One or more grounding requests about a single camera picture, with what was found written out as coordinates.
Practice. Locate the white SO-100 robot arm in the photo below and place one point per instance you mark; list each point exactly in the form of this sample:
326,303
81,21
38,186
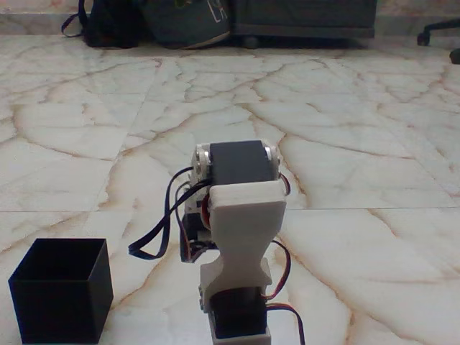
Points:
244,219

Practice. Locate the black box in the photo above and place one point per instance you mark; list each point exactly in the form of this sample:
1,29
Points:
57,302

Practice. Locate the grey fabric bag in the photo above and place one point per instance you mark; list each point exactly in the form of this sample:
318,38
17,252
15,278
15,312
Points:
187,25

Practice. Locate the dark cabinet on casters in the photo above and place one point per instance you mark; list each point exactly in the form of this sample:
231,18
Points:
305,18

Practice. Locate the black backpack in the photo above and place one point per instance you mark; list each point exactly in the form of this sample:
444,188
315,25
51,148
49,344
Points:
111,25

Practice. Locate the black office chair base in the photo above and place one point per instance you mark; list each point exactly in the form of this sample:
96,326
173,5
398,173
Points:
438,27

